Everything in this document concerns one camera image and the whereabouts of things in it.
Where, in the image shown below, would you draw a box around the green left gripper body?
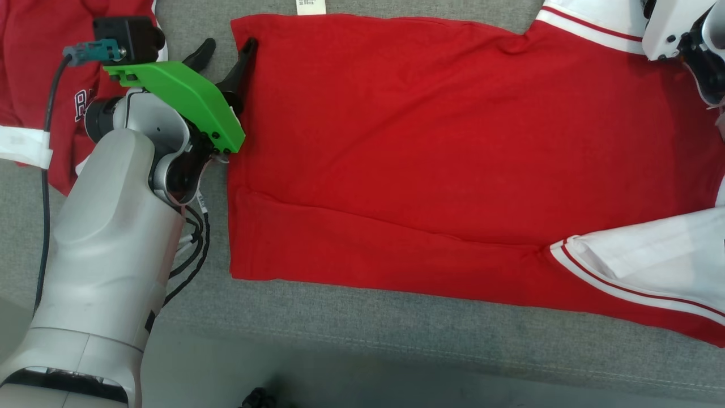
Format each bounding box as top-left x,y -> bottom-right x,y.
103,61 -> 246,155

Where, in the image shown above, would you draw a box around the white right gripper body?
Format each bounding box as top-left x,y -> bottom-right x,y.
642,0 -> 717,62

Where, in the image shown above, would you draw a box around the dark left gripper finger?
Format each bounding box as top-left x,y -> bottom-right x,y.
215,37 -> 259,97
182,38 -> 216,73

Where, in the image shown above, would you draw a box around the red white basketball shorts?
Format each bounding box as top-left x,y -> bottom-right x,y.
0,0 -> 169,196

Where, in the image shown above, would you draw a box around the red white basketball jersey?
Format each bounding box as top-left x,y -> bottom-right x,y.
227,0 -> 725,347

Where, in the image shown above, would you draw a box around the grey fabric sofa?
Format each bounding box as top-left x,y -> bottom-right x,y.
0,0 -> 725,404

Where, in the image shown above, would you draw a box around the teal left cable connector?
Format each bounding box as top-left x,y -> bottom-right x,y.
62,40 -> 126,67

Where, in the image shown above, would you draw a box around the black left arm cable bundle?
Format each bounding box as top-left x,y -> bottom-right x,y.
163,195 -> 211,307

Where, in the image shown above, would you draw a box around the black left camera cable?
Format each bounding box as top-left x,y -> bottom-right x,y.
33,54 -> 74,315

